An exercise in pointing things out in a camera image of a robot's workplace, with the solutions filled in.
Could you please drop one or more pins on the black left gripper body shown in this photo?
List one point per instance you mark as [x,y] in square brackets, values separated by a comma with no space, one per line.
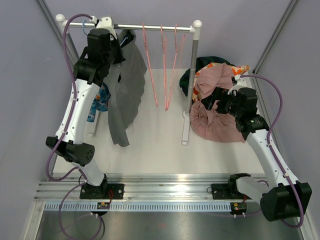
[114,55]

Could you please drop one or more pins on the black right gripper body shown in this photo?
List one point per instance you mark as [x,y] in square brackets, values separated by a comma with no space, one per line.
[227,103]

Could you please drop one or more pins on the pink pleated skirt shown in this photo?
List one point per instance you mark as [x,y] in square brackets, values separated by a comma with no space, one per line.
[213,126]

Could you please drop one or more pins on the orange floral skirt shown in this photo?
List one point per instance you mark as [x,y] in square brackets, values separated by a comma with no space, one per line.
[214,75]

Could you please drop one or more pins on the pink hanger of floral skirt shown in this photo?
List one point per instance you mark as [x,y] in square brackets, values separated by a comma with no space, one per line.
[164,52]

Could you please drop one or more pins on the pink wire hanger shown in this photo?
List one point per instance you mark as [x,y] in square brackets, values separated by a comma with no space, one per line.
[179,48]

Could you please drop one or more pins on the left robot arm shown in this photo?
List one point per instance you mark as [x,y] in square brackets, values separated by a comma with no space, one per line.
[102,51]

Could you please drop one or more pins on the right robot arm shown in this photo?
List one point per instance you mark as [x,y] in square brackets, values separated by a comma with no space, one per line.
[284,196]

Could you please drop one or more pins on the grey skirt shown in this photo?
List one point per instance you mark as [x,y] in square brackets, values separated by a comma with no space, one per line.
[126,84]

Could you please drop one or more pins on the blue floral garment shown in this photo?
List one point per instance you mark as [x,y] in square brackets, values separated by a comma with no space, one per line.
[100,103]

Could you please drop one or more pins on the silver clothes rack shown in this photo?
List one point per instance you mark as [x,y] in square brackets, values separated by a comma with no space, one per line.
[194,29]

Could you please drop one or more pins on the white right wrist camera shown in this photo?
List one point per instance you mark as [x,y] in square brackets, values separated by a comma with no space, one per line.
[238,83]

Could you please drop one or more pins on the aluminium frame post left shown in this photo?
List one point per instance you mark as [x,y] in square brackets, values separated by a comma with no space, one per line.
[72,53]

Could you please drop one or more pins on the aluminium frame post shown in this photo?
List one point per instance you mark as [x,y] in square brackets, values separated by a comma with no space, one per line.
[72,53]
[276,33]

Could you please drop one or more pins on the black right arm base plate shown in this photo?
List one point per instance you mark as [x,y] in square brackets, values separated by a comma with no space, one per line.
[221,191]

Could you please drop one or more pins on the aluminium frame post right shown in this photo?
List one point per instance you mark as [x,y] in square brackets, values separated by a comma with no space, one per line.
[276,33]

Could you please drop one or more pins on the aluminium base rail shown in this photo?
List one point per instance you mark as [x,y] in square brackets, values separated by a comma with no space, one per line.
[143,187]

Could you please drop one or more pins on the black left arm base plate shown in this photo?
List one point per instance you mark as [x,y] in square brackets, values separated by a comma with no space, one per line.
[114,191]

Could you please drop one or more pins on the white slotted cable duct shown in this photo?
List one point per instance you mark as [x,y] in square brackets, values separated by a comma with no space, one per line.
[119,206]

